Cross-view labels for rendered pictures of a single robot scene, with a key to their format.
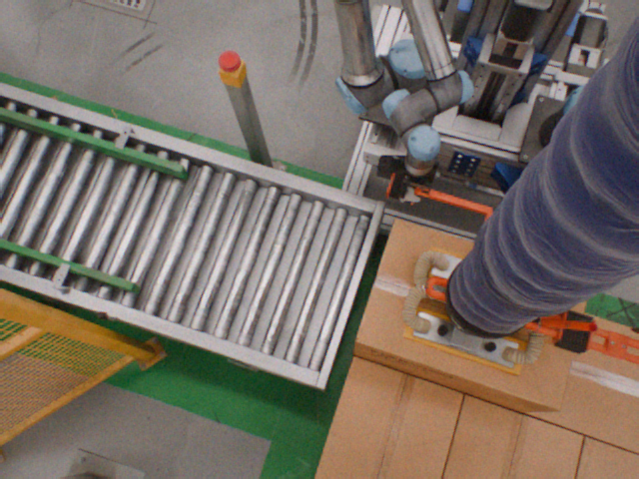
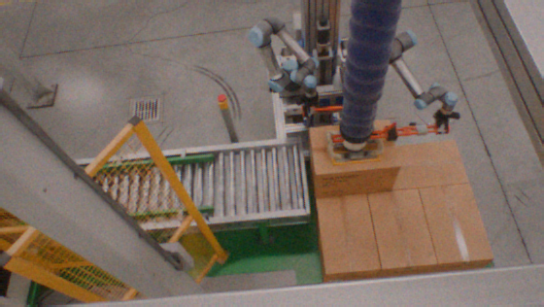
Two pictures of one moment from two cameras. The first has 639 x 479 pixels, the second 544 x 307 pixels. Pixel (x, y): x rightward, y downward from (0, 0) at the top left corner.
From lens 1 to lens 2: 1.33 m
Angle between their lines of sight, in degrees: 17
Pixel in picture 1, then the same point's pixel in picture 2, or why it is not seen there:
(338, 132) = (264, 132)
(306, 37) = (233, 103)
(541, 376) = (389, 157)
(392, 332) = (327, 165)
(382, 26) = not seen: hidden behind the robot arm
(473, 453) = (381, 213)
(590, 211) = (365, 33)
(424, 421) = (356, 210)
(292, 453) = (306, 269)
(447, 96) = (311, 65)
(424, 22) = (293, 45)
